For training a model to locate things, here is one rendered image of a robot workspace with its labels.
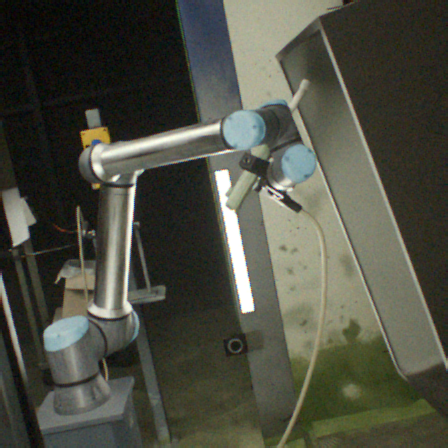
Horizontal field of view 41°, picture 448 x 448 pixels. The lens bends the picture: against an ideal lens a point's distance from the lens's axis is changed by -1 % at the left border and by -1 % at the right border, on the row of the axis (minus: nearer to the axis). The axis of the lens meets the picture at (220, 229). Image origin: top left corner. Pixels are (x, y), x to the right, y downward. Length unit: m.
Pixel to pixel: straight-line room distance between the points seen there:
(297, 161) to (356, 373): 1.49
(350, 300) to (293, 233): 0.39
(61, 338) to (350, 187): 1.08
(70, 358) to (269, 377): 1.08
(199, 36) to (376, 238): 1.10
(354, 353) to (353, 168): 1.00
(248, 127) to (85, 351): 0.95
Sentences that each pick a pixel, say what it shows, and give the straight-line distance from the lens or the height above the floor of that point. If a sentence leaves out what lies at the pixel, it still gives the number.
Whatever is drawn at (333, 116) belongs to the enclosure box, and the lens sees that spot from 2.10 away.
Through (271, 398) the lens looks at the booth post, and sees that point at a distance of 2.81.
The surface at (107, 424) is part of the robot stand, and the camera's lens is 1.98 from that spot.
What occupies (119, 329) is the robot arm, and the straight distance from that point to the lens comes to 2.09.
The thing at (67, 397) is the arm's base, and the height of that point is 0.70.
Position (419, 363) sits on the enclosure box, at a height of 0.48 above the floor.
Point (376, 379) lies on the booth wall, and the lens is 2.87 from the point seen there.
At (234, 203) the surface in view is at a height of 1.20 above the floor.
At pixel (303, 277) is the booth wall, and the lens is 2.66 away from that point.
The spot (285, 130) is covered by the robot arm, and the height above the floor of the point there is 1.39.
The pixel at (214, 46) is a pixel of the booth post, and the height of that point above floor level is 1.78.
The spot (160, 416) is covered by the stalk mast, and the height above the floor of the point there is 0.16.
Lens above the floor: 1.39
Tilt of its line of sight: 8 degrees down
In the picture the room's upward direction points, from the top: 11 degrees counter-clockwise
